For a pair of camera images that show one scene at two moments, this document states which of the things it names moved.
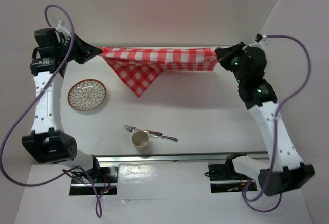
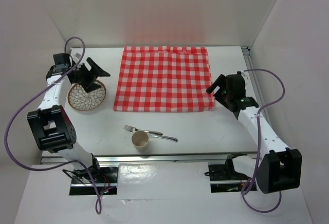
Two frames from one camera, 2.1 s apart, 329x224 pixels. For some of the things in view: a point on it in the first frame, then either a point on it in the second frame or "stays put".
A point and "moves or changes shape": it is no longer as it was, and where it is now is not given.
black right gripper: (225, 54) → (219, 81)
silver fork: (131, 129) stays put
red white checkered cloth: (139, 68) moves or changes shape
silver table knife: (172, 138) stays put
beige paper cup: (140, 140) stays put
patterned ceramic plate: (86, 95) stays put
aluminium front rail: (168, 157) stays put
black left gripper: (85, 51) → (89, 85)
